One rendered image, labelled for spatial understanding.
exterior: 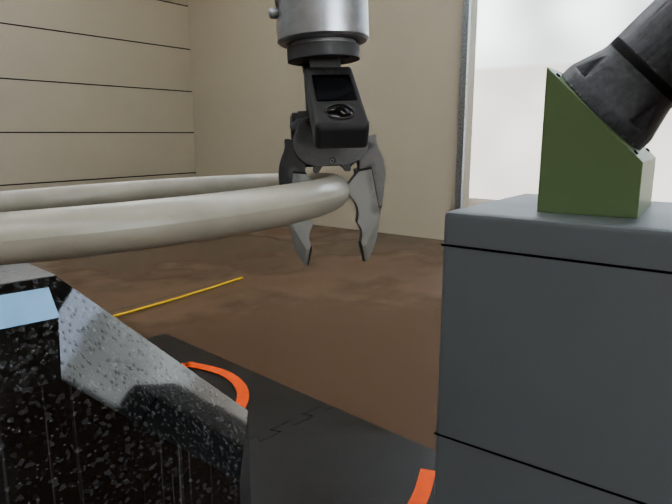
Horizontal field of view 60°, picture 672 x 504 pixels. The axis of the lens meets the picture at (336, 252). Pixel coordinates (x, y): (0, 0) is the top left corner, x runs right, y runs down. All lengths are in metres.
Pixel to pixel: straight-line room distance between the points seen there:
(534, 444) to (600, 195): 0.43
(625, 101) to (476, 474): 0.69
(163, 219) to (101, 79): 6.69
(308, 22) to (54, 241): 0.31
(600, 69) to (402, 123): 4.70
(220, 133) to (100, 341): 6.72
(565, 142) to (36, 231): 0.86
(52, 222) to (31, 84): 6.32
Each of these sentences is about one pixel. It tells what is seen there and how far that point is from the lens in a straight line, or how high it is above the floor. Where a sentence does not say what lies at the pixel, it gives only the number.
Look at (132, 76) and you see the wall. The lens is 7.26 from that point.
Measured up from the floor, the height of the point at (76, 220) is 0.94.
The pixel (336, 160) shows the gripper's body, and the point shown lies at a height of 0.96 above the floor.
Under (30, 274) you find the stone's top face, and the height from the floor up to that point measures 0.83.
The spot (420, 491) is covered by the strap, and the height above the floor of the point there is 0.02.
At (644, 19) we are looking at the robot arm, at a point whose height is 1.16.
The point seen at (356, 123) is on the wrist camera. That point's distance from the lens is 0.50.
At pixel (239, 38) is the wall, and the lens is 7.16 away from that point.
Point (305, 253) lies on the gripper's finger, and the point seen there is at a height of 0.87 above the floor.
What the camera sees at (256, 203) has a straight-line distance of 0.39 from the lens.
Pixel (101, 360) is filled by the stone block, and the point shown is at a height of 0.74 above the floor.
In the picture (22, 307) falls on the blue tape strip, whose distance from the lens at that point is 0.67.
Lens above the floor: 0.98
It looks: 11 degrees down
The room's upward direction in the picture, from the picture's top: straight up
